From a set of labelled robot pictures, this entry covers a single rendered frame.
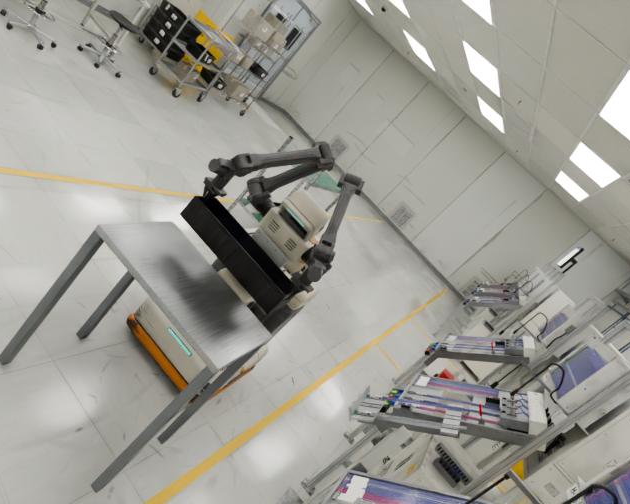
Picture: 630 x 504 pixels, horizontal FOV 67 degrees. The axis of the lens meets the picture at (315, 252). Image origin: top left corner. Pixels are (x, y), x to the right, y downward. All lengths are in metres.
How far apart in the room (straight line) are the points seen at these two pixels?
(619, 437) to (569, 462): 0.25
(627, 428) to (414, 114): 9.97
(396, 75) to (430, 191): 2.91
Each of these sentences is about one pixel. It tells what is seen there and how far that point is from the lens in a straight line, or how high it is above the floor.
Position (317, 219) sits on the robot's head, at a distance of 2.23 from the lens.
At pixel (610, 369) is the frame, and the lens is 2.61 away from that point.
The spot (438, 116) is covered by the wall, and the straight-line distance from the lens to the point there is 11.80.
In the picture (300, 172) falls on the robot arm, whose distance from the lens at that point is 2.22.
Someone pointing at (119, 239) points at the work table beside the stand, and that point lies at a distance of 1.92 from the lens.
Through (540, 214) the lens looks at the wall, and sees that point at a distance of 11.35.
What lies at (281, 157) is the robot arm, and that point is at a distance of 2.07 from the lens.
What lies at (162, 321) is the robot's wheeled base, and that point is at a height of 0.25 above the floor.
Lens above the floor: 1.78
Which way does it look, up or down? 17 degrees down
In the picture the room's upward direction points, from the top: 44 degrees clockwise
